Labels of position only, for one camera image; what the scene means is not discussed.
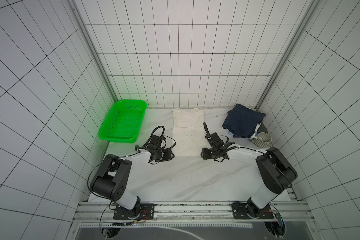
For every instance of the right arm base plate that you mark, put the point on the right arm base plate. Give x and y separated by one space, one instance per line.
244 211

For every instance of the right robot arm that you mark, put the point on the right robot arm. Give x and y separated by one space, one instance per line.
276 172

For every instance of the aluminium mounting rail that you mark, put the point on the aluminium mounting rail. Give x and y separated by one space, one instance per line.
188 214

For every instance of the white t shirt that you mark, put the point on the white t shirt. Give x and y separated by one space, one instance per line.
188 132

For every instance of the green plastic basket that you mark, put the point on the green plastic basket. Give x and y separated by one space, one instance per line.
123 121

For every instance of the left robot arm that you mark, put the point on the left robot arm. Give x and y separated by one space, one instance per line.
111 179

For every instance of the folded navy t shirt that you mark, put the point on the folded navy t shirt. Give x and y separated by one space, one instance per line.
242 121

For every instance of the ribbed white cup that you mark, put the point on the ribbed white cup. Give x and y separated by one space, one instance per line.
262 140

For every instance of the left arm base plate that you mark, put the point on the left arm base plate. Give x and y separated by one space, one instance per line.
139 212

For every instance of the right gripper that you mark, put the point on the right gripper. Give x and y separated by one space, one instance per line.
211 140

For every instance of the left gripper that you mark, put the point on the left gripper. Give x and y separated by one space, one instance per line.
165 154

